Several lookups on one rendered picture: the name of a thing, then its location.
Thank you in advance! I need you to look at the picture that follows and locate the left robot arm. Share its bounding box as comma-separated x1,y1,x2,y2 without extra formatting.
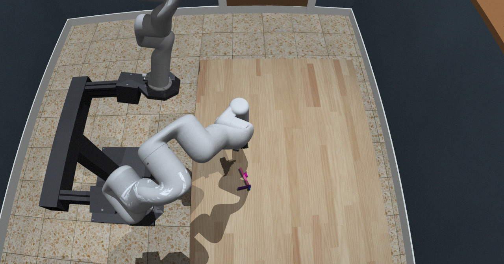
134,0,180,91

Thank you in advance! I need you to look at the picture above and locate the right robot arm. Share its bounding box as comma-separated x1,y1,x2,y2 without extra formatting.
102,98,254,224

